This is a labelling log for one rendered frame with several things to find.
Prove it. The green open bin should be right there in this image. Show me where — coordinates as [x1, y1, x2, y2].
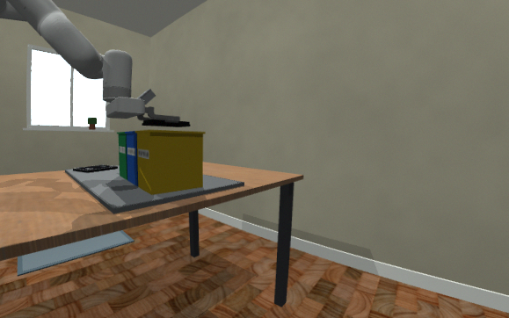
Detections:
[117, 132, 127, 180]

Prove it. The blue bin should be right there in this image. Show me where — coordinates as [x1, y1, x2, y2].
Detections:
[125, 131, 138, 186]

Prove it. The yellow bin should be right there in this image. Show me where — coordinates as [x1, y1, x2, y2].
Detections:
[135, 130, 205, 195]

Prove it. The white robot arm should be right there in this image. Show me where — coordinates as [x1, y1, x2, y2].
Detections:
[0, 0, 132, 98]

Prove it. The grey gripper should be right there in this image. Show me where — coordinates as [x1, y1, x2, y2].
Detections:
[102, 97, 180, 123]

